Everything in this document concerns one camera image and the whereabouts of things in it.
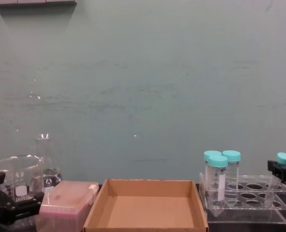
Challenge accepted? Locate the clear tube with teal cap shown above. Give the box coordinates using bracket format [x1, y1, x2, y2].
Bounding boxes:
[208, 155, 229, 218]
[222, 149, 241, 209]
[203, 150, 222, 195]
[263, 152, 286, 215]

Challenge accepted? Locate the clear glass beaker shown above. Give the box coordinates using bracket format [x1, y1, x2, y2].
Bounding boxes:
[0, 154, 47, 231]

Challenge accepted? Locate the clear acrylic tube rack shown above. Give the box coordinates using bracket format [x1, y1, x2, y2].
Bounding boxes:
[198, 172, 286, 226]

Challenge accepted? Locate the pink pipette tip box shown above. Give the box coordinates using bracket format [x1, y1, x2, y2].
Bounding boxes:
[34, 180, 100, 232]

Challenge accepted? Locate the clear glass conical flask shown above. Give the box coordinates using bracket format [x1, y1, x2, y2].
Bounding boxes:
[33, 133, 63, 194]

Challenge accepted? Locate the shallow brown cardboard tray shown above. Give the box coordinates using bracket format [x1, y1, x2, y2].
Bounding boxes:
[82, 178, 210, 232]

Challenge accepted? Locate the grey wall fixture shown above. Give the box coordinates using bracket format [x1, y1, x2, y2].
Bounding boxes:
[0, 0, 77, 6]

